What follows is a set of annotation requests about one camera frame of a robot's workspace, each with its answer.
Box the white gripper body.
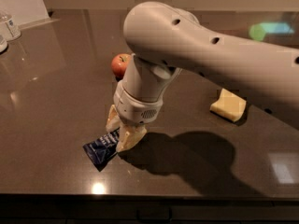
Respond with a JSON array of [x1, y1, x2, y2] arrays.
[[113, 81, 163, 125]]

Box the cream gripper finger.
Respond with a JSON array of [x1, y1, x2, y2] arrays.
[[106, 105, 121, 133], [116, 124, 147, 152]]

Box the blue rxbar wrapper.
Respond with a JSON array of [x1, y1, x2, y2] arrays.
[[83, 129, 120, 171]]

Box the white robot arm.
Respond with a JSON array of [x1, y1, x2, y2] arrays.
[[106, 2, 299, 152]]

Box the red apple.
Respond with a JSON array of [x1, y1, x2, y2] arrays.
[[111, 53, 131, 79]]

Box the yellow sponge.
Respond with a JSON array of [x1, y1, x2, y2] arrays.
[[210, 89, 247, 122]]

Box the white container at left edge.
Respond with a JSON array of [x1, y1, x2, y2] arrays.
[[0, 35, 7, 53]]

